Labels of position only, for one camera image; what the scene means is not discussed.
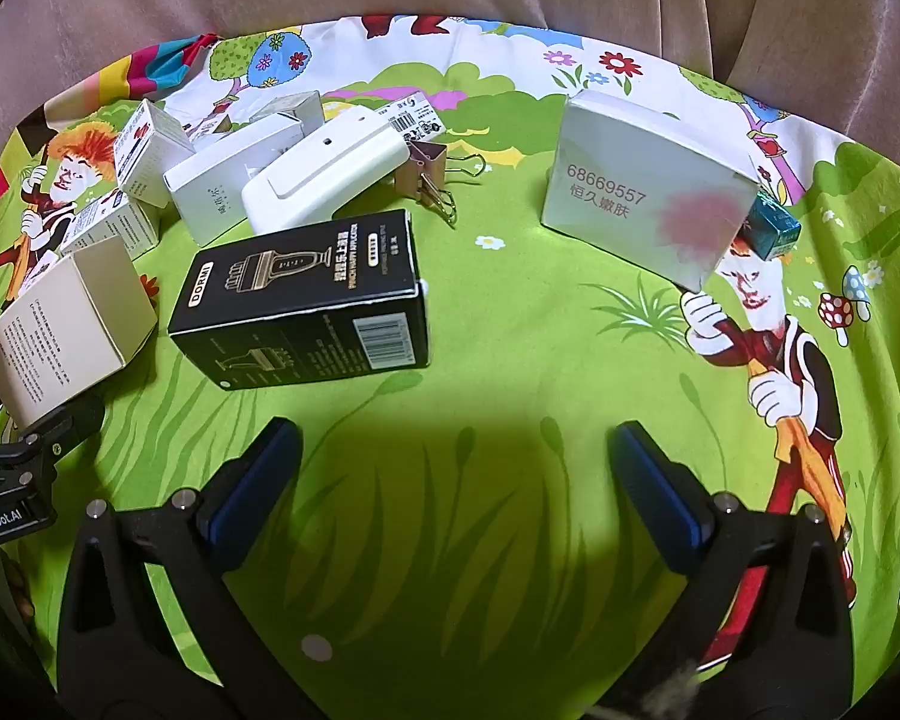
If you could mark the white box black print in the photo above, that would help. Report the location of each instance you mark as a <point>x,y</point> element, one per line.
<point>112,225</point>

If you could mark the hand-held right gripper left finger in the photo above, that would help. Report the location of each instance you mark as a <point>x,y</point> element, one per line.
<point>255,487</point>

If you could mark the plain white rectangular box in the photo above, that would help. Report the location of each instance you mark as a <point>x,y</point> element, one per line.
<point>210,195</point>

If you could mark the white barcode packet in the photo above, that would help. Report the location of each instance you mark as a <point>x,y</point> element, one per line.
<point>412,116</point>

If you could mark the white plastic case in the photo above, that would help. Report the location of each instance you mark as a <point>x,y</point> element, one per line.
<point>322,172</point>

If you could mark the beige cardboard box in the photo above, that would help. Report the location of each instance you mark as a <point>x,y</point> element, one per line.
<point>67,330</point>

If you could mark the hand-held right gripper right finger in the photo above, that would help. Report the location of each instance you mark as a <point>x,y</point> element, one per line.
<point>656,495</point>

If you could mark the small grey box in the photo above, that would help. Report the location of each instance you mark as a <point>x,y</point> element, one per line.
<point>300,109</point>

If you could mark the small white box red print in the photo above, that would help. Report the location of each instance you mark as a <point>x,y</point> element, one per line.
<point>150,157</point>

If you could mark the black box gold print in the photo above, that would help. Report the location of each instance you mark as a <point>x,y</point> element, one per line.
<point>300,292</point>

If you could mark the cartoon printed blanket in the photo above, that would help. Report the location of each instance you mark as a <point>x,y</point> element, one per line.
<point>532,315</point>

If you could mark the large white box pink flower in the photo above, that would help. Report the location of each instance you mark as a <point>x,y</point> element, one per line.
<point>630,165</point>

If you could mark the rose gold binder clip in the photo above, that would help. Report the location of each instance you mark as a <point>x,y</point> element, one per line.
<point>420,165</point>

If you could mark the small teal box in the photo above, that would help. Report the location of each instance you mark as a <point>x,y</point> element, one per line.
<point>772,232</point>

